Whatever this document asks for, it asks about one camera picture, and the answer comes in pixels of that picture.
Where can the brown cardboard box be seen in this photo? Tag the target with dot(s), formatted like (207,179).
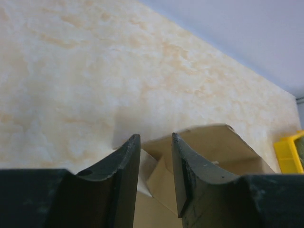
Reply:
(156,205)

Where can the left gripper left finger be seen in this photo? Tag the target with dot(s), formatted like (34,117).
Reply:
(100,196)

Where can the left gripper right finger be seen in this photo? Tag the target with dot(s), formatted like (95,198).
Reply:
(208,196)

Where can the yellow plastic tray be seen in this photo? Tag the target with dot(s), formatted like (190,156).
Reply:
(287,154)

